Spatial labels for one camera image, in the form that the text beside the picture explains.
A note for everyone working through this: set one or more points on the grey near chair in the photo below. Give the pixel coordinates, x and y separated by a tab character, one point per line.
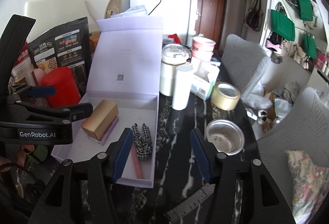
304	128

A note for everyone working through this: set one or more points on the black white checkered scrunchie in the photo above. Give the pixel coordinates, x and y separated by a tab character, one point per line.
143	142

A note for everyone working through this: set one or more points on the large green tote bag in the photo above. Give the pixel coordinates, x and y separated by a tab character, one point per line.
281	24

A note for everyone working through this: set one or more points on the lavender gift box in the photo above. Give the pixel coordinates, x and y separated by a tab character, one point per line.
125	69

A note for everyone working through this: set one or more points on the floral cushion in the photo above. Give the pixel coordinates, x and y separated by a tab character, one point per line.
310	185

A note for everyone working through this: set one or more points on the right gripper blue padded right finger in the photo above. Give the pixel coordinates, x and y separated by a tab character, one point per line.
200	154

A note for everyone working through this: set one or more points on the pink paper cups stack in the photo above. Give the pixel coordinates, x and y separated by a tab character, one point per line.
202	48

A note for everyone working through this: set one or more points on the dark hanging handbag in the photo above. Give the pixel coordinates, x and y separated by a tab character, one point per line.
254	18

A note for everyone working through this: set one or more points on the grey chair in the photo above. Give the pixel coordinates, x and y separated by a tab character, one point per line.
304	128
246	62

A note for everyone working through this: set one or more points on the metal bowl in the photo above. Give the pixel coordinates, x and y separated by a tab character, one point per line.
226	136

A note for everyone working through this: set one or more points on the grey far chair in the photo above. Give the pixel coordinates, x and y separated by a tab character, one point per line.
246	62

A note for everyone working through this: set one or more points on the brown door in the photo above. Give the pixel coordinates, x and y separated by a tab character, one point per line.
211	19

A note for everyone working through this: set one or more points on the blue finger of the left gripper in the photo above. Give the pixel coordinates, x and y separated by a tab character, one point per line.
42	91

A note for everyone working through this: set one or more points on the red plastic container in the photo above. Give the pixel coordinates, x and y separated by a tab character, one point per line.
67	92

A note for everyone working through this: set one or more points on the tissue box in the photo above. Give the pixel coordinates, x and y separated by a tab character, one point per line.
204	78

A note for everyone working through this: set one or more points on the packing tape roll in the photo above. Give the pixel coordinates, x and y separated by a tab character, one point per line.
225	96

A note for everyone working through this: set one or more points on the woven straw fan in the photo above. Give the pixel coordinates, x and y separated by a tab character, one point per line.
113	8

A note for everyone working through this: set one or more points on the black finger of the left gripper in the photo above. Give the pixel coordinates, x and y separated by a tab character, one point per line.
77	111

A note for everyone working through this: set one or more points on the gold cardboard box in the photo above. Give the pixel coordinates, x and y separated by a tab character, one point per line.
103	117

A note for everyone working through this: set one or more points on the white cylindrical tumbler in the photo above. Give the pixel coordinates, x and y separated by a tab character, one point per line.
183	82

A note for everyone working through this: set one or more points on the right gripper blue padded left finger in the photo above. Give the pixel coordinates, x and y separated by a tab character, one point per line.
120	154

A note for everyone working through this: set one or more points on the black snack bag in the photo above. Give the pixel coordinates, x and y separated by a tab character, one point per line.
66	45

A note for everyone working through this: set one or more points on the white mini fridge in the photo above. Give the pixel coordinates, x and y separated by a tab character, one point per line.
175	16

